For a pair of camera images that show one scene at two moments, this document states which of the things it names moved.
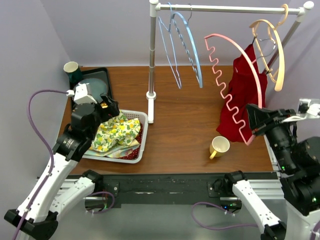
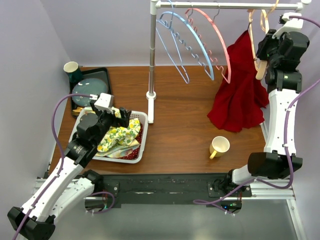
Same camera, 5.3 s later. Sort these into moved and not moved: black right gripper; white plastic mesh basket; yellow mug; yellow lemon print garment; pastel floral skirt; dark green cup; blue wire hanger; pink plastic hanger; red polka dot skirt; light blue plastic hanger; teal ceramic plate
Moved: pink plastic hanger; light blue plastic hanger; black right gripper; blue wire hanger
Not moved: pastel floral skirt; yellow mug; teal ceramic plate; dark green cup; yellow lemon print garment; red polka dot skirt; white plastic mesh basket
